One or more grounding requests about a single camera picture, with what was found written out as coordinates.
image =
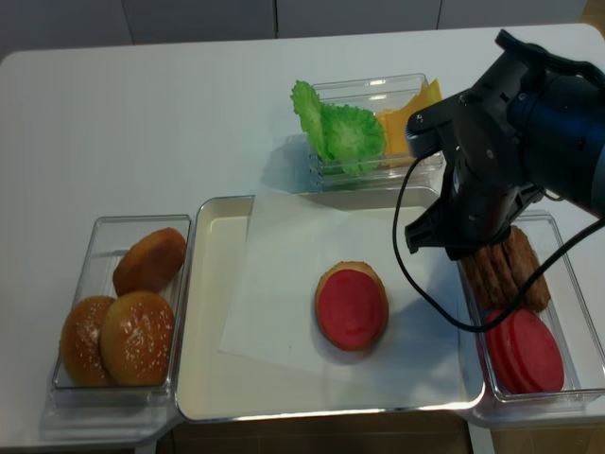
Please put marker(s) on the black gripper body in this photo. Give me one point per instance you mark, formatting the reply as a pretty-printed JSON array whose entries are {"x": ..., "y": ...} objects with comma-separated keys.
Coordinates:
[{"x": 483, "y": 184}]

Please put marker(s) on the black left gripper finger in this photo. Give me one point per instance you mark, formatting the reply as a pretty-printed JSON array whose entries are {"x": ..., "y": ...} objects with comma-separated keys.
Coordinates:
[{"x": 431, "y": 229}]

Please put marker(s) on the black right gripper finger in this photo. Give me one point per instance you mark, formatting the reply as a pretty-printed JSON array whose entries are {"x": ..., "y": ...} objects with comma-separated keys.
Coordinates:
[{"x": 459, "y": 248}]

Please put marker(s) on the brown meat patty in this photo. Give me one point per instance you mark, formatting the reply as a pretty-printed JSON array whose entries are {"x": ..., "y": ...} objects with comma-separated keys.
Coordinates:
[
  {"x": 523, "y": 262},
  {"x": 506, "y": 268},
  {"x": 488, "y": 276},
  {"x": 475, "y": 282}
]

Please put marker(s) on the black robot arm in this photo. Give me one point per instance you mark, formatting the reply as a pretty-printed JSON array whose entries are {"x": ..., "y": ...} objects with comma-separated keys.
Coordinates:
[{"x": 533, "y": 123}]

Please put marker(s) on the clear lettuce cheese container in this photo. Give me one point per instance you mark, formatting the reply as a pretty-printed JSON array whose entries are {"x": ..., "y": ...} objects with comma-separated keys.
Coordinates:
[{"x": 375, "y": 95}]

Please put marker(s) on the right green lettuce leaf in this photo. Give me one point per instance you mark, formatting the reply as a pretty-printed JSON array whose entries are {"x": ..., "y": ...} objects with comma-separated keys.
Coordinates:
[{"x": 352, "y": 136}]

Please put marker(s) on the green lettuce leaf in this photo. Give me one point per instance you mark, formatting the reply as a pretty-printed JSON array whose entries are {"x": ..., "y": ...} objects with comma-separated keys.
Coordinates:
[
  {"x": 307, "y": 106},
  {"x": 352, "y": 136}
]

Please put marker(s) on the left green lettuce leaf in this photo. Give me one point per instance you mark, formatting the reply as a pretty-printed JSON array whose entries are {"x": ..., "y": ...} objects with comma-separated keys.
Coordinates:
[{"x": 307, "y": 106}]

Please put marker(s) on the back red tomato slice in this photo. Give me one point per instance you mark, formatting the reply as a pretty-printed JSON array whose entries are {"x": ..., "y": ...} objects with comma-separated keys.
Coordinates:
[{"x": 491, "y": 350}]

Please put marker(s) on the middle red tomato slice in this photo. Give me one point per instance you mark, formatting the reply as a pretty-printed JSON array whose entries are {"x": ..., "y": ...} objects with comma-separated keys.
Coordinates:
[{"x": 519, "y": 373}]

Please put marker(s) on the red tomato slice on bun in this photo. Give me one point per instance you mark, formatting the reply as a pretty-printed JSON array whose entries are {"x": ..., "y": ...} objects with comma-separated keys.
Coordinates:
[{"x": 350, "y": 302}]

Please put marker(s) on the front yellow cheese slice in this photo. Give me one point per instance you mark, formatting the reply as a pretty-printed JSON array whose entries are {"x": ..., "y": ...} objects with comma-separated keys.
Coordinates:
[{"x": 394, "y": 125}]

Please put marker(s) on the yellow cheese slice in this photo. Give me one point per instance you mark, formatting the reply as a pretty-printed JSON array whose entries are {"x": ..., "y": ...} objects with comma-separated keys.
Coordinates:
[
  {"x": 430, "y": 94},
  {"x": 394, "y": 125}
]

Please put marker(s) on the back yellow cheese slice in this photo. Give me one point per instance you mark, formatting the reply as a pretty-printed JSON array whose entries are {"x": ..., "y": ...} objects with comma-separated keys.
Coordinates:
[{"x": 430, "y": 94}]

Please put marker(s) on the bottom bun on paper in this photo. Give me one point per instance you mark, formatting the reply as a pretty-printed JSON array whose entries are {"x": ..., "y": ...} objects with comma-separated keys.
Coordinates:
[{"x": 352, "y": 343}]

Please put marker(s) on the clear right patty container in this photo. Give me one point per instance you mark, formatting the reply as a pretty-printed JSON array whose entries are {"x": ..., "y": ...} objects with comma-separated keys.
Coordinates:
[{"x": 566, "y": 317}]

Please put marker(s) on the front red tomato slice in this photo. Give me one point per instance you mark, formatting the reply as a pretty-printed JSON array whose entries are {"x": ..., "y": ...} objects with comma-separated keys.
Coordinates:
[{"x": 537, "y": 353}]

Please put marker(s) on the white paper sheet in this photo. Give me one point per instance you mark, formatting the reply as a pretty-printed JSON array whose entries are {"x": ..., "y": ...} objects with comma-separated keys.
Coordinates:
[{"x": 328, "y": 288}]

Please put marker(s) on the white rectangular serving tray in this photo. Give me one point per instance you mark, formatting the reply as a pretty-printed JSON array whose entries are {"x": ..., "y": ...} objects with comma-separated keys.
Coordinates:
[{"x": 215, "y": 385}]

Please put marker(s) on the plain bun bottom in container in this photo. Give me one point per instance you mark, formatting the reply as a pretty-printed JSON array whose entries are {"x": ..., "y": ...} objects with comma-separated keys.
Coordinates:
[{"x": 151, "y": 263}]

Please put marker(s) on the right sesame bun top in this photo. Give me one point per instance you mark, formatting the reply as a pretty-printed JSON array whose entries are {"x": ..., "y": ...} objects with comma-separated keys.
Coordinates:
[{"x": 135, "y": 339}]

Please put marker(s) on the sesame bun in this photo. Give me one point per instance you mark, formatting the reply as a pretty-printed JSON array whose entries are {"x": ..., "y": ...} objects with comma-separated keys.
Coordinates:
[
  {"x": 135, "y": 339},
  {"x": 79, "y": 342}
]

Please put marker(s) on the clear left bun container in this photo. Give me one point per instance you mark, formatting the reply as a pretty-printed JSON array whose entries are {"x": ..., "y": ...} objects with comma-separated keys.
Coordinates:
[{"x": 111, "y": 238}]

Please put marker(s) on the left sesame bun top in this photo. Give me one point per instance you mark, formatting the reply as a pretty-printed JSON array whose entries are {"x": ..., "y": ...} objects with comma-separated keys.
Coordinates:
[{"x": 79, "y": 342}]

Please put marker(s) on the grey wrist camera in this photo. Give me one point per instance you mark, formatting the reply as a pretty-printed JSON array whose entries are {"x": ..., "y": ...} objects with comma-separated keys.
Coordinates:
[{"x": 423, "y": 133}]

